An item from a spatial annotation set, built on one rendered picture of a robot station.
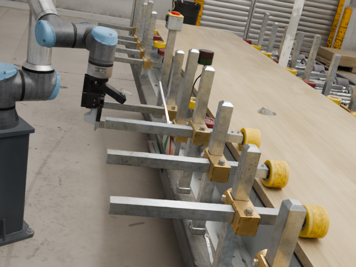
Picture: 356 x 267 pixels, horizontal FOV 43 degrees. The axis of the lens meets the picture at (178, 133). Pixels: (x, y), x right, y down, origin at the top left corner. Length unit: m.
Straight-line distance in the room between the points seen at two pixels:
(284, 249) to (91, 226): 1.87
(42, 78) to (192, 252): 1.21
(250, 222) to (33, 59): 1.46
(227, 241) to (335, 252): 0.26
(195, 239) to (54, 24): 0.87
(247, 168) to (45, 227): 1.72
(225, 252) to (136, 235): 1.48
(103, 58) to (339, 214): 0.92
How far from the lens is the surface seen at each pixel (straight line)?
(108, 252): 2.48
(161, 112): 2.01
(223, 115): 1.28
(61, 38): 1.68
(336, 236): 1.25
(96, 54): 1.64
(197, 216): 1.06
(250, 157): 1.06
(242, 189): 1.10
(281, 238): 0.88
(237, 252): 1.56
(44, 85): 2.25
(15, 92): 2.22
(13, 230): 2.52
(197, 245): 1.40
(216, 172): 1.27
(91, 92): 1.70
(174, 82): 2.01
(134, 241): 2.58
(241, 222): 1.06
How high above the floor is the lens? 1.48
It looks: 21 degrees down
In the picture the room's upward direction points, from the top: 11 degrees clockwise
